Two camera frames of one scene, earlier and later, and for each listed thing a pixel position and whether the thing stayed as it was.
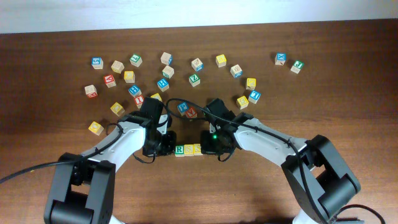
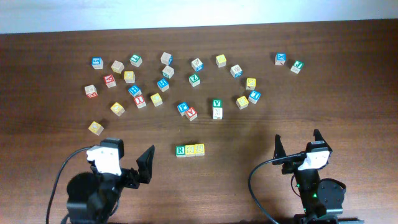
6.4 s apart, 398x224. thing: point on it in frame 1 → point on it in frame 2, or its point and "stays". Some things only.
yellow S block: [189, 150] stays
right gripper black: [206, 146] → [291, 165]
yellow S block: [197, 150] stays
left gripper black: [169, 147] → [133, 178]
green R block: [179, 151] stays
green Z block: [194, 79] stays
